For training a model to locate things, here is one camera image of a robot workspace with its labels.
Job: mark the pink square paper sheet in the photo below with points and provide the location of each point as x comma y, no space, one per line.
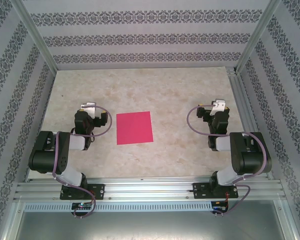
135,127

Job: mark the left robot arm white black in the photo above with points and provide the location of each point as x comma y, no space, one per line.
70,176

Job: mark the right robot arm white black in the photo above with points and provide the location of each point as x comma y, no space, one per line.
252,155

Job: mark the grey metal sheet panel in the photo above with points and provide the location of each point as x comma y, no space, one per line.
150,225

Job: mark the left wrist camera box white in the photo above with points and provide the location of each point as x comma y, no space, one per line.
90,107

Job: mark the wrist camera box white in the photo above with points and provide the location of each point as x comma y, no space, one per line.
90,107
218,105

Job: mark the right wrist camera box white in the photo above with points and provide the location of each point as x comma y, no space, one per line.
218,105

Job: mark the aluminium side rail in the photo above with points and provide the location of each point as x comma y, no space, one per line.
243,105

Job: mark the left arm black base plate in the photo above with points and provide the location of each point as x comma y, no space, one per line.
100,190

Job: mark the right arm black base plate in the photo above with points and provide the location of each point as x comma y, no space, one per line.
197,190

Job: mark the aluminium frame post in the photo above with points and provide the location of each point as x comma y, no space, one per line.
37,37
257,37

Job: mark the aluminium mounting rail beam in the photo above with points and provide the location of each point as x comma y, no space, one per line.
152,187

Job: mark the aluminium lower frame strut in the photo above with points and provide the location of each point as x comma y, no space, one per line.
288,220
11,220

